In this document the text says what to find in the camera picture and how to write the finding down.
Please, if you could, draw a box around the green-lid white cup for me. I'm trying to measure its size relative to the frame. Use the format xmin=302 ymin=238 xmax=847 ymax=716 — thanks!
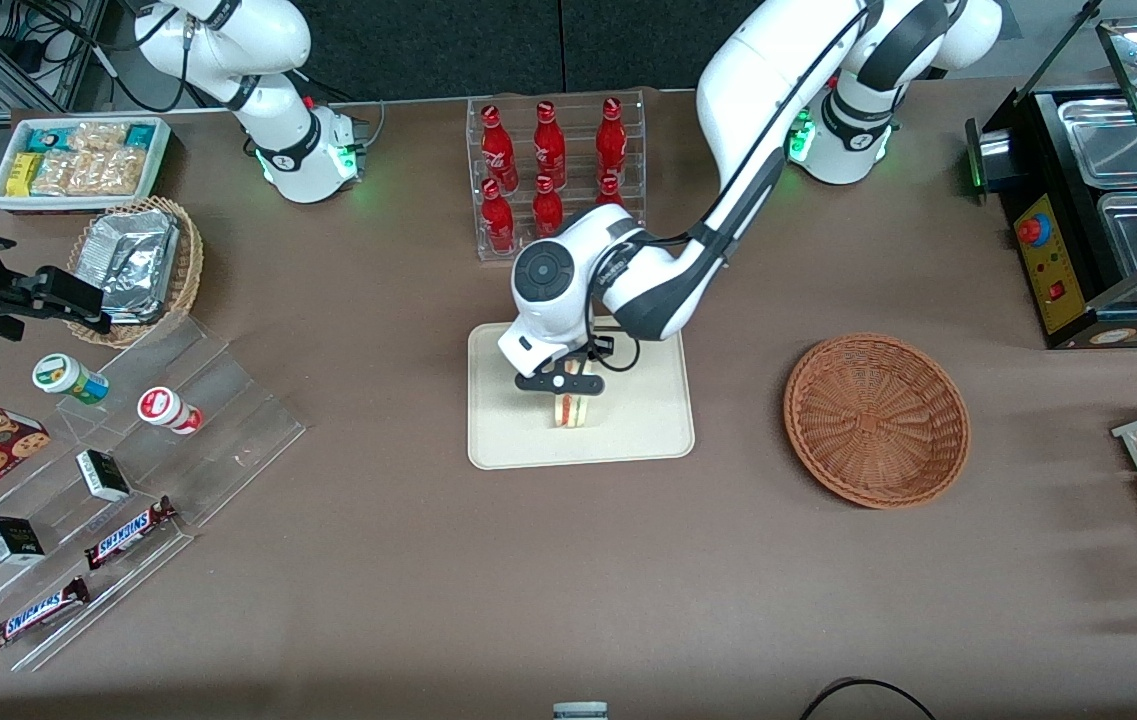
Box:
xmin=32 ymin=353 xmax=112 ymax=407

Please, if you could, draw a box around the grey base cable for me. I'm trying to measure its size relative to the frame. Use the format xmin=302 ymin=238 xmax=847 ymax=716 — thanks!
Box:
xmin=352 ymin=99 xmax=387 ymax=153

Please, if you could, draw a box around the Snickers chocolate bar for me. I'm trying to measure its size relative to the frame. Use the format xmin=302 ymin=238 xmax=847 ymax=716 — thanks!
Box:
xmin=84 ymin=496 xmax=180 ymax=572
xmin=0 ymin=576 xmax=92 ymax=654

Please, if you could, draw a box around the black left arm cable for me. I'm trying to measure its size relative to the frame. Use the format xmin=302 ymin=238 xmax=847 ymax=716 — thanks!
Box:
xmin=628 ymin=0 xmax=881 ymax=263

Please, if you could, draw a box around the silver foil package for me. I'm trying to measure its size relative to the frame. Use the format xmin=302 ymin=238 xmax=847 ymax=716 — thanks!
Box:
xmin=100 ymin=288 xmax=176 ymax=325
xmin=76 ymin=209 xmax=181 ymax=301

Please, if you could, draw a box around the clear peanut snack bag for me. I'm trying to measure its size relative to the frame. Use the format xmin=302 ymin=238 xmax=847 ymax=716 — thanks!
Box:
xmin=67 ymin=121 xmax=130 ymax=154
xmin=32 ymin=150 xmax=95 ymax=197
xmin=92 ymin=147 xmax=150 ymax=197

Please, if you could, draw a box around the small tan wicker basket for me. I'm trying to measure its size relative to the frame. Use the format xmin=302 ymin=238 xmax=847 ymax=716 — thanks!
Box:
xmin=67 ymin=196 xmax=205 ymax=350

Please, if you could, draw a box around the cream plastic tray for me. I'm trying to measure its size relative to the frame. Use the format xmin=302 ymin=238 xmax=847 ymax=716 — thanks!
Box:
xmin=467 ymin=318 xmax=697 ymax=471

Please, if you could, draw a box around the small black box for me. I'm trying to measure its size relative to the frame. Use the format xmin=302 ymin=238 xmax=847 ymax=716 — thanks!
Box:
xmin=75 ymin=449 xmax=133 ymax=504
xmin=0 ymin=515 xmax=47 ymax=567

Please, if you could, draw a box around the black food warmer case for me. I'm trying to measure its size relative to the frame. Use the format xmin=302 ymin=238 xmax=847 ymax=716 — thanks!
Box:
xmin=964 ymin=0 xmax=1137 ymax=352

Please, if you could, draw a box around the yellow snack packet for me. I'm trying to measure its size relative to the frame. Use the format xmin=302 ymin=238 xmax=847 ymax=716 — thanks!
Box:
xmin=5 ymin=151 xmax=45 ymax=199

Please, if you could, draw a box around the red-lid white cup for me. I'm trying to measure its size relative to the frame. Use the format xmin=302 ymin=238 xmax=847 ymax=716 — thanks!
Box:
xmin=136 ymin=386 xmax=205 ymax=437

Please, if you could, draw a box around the black table cable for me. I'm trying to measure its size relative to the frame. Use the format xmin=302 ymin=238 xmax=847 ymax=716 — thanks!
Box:
xmin=797 ymin=677 xmax=940 ymax=720

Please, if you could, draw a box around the aluminium frame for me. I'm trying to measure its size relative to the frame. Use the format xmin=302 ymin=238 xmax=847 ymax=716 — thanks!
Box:
xmin=0 ymin=0 xmax=111 ymax=117

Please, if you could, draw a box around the large brown wicker basket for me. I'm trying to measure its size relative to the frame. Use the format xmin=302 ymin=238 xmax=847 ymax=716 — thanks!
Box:
xmin=783 ymin=333 xmax=972 ymax=511

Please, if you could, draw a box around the clear acrylic bottle rack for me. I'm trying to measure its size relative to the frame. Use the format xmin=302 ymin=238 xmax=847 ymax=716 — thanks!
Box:
xmin=466 ymin=89 xmax=648 ymax=263

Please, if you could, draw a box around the clear acrylic stepped display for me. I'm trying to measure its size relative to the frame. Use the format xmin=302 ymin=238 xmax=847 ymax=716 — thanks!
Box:
xmin=0 ymin=315 xmax=308 ymax=673

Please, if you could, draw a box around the white snack bin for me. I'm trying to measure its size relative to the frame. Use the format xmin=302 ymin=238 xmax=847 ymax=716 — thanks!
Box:
xmin=0 ymin=116 xmax=173 ymax=215

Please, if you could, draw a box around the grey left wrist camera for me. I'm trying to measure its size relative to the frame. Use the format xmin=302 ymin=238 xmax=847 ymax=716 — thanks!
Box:
xmin=514 ymin=370 xmax=606 ymax=396

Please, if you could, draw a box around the triangular sandwich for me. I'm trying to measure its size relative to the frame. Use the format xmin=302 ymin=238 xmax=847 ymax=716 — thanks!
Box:
xmin=553 ymin=392 xmax=597 ymax=430

